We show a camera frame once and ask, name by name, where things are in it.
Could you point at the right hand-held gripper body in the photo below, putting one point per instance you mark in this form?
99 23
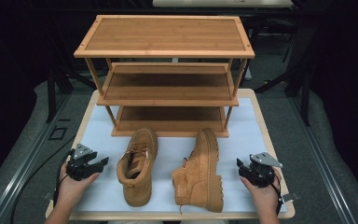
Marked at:
261 171

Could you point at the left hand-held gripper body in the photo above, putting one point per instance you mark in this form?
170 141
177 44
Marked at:
79 165

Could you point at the tan suede boot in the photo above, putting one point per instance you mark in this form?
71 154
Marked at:
138 186
199 177

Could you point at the wooden shoe rack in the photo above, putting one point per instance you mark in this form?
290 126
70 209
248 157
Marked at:
167 34

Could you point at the person's left hand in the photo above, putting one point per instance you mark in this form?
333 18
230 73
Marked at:
71 189

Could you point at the person's right hand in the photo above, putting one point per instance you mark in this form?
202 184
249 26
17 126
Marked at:
265 197

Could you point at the white table mat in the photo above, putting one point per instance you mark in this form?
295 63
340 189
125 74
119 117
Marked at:
167 152

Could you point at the black metal stand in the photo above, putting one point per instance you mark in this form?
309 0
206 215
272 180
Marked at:
304 90
51 93

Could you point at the small metal table bracket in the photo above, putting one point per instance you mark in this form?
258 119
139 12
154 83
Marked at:
291 197
48 195

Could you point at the metal floor rail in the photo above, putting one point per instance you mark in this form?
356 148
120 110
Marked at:
323 168
21 174

